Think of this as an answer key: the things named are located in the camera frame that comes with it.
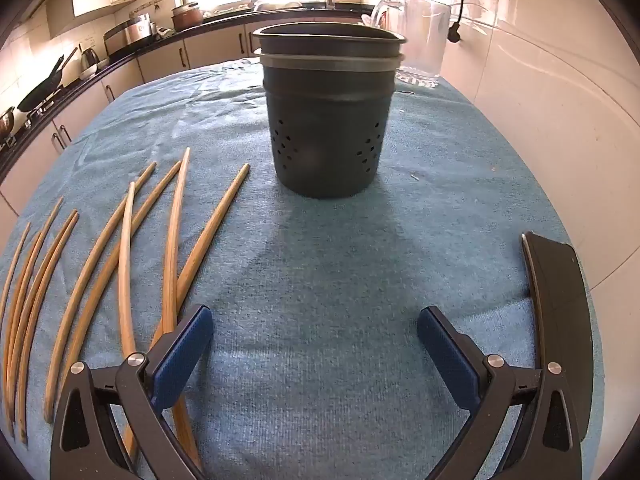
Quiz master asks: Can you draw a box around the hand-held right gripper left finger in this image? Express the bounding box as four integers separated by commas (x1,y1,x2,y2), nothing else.
50,304,214,480

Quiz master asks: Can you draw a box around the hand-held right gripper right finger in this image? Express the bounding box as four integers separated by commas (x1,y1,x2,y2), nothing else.
417,306,585,480

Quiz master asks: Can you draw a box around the pale bamboo chopstick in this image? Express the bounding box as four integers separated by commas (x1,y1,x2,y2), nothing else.
116,181,139,359

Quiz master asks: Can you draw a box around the bunch of wooden chopsticks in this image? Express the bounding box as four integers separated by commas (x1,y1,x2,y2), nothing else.
0,147,251,471

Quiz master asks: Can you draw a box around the dark grey perforated utensil holder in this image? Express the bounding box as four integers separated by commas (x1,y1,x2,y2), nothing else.
251,23,407,199

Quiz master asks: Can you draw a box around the black flat board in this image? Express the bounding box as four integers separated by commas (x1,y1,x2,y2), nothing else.
521,231,595,443

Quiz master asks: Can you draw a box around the blue towel table cover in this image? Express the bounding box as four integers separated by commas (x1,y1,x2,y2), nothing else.
0,57,608,480

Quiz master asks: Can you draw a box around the lidded cooking pot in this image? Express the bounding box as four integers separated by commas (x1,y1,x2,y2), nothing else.
0,107,16,146

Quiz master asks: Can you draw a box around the black wok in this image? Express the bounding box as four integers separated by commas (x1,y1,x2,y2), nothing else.
16,47,81,112

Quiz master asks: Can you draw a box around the steel kettle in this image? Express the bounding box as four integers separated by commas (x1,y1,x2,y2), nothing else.
79,47,101,81

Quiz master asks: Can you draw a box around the clear glass mug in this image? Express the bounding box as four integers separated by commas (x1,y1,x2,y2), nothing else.
371,0,452,90

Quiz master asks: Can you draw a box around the silver rice cooker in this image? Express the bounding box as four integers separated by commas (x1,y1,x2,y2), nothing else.
103,12,157,58

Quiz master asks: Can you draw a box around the brown clay pot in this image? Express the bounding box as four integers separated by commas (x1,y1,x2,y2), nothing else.
171,2,205,31

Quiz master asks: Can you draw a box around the black power cable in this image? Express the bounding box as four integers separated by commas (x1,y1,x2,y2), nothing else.
447,0,475,44

